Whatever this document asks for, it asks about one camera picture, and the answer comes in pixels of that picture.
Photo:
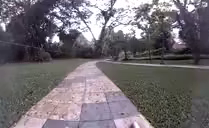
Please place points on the pale stone slab path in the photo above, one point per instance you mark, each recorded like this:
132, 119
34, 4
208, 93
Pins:
87, 96

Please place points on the row of trees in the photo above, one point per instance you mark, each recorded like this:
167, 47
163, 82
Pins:
102, 26

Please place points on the green grass lawn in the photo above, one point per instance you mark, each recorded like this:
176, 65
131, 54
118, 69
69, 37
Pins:
165, 90
22, 83

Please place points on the robot's own part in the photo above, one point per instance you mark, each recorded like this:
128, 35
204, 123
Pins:
136, 125

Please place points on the grey side path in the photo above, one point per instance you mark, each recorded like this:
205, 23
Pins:
178, 65

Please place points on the green grass strip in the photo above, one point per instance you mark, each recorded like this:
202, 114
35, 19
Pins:
178, 61

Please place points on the building with reddish roof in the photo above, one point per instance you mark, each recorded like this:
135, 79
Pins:
179, 46

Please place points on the dark hedge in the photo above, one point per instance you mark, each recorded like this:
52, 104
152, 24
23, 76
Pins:
12, 53

